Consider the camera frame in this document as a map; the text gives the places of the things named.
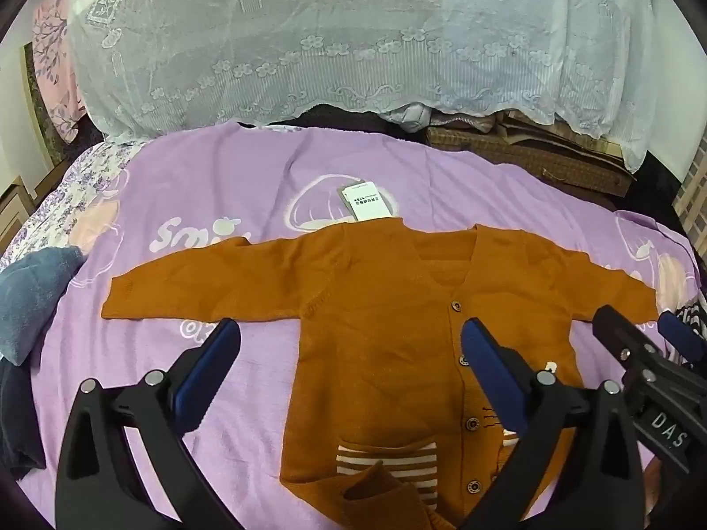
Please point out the wooden cabinet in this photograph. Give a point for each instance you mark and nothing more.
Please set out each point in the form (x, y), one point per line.
(14, 204)

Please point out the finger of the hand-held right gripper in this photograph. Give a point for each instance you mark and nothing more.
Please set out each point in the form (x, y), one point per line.
(621, 334)
(682, 337)

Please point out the purple floral bedsheet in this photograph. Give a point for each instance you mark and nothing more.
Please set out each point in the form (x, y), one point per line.
(83, 176)

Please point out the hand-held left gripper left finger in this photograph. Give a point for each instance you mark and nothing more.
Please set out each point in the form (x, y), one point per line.
(212, 361)

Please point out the dark cloth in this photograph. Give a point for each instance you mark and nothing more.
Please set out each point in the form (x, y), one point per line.
(16, 419)

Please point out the grey cloth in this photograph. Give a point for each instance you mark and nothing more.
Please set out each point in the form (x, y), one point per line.
(408, 116)

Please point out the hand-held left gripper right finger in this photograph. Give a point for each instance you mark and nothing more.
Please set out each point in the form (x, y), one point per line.
(489, 367)

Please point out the purple printed blanket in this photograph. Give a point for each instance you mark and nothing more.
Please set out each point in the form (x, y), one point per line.
(221, 199)

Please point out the white clothing tag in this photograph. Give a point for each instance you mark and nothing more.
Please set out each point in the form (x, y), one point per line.
(367, 197)

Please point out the blue towel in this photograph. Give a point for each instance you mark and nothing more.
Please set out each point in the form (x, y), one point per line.
(33, 298)

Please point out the black white striped cloth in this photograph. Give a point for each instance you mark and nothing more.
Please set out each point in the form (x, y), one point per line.
(696, 314)

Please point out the white lace cover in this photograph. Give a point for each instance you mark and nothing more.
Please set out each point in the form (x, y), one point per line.
(342, 33)

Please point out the orange knit cardigan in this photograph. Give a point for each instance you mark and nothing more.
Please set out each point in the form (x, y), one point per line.
(381, 309)

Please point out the pink floral curtain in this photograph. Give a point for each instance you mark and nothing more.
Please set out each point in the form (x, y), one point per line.
(55, 55)

